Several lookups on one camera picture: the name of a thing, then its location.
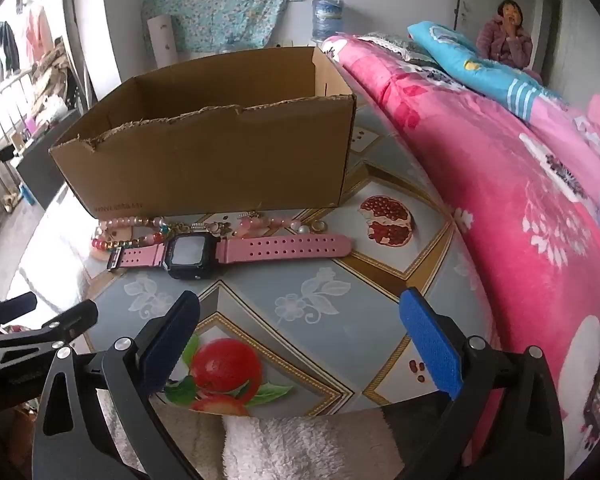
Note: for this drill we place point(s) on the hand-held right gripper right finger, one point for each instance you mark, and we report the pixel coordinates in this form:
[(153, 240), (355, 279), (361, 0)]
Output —
[(430, 345)]

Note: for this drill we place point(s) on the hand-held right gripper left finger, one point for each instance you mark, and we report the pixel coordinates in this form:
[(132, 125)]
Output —
[(170, 340)]

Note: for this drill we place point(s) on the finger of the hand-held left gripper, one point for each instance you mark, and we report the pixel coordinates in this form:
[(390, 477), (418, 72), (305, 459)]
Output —
[(15, 306), (75, 316)]

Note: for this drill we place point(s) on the brown cardboard box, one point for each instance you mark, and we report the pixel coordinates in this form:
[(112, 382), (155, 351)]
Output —
[(205, 160)]

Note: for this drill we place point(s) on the grey cabinet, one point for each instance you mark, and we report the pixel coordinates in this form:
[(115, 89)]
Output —
[(45, 170)]

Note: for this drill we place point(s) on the white fluffy robe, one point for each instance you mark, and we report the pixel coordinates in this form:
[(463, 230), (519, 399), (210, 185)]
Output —
[(290, 450)]

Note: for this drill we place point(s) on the pink floral blanket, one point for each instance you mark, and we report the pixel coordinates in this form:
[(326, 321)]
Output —
[(505, 185)]

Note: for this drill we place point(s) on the metal railing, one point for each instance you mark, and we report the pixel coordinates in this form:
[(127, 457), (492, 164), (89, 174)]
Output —
[(0, 125)]

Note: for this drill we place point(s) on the beige cloth pile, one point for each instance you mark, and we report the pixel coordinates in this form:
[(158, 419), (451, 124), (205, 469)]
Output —
[(52, 80)]

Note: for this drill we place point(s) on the dark hanging jacket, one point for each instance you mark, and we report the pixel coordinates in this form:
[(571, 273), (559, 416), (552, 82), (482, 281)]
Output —
[(4, 52)]

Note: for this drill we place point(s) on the blue printed pillow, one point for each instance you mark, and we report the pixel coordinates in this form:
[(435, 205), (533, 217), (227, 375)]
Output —
[(480, 75)]

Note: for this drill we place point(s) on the pink hanging garment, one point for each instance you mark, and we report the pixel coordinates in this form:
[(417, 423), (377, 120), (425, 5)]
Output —
[(37, 30)]

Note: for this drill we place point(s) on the grey lace pillow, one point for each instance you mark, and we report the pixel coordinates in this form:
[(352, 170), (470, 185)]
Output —
[(395, 47)]

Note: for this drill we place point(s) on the blue water bottle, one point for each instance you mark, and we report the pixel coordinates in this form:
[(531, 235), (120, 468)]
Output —
[(327, 17)]

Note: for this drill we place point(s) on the teal floral cloth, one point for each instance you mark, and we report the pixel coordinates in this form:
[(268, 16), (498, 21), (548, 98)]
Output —
[(220, 0)]

